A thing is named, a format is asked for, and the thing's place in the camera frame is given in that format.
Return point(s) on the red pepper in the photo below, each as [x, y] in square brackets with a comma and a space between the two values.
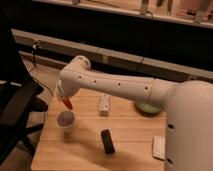
[68, 103]

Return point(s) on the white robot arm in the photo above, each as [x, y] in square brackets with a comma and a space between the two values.
[188, 106]

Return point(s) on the black remote control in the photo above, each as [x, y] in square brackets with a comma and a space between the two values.
[107, 142]

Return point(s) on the green bowl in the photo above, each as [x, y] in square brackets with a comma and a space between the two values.
[147, 109]

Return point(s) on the black office chair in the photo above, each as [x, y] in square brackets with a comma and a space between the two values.
[18, 97]

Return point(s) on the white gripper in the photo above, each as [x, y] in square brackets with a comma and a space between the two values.
[64, 91]

